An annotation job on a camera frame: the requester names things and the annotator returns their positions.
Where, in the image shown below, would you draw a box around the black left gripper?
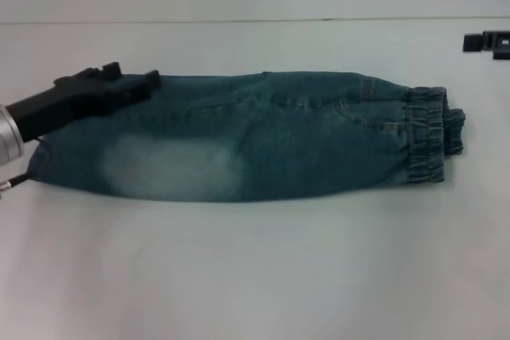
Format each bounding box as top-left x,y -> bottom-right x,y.
6,61 -> 163,144

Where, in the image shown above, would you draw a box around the blue denim shorts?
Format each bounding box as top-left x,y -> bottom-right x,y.
29,70 -> 468,202

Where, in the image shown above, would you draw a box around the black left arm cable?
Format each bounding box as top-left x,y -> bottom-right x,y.
0,171 -> 36,194

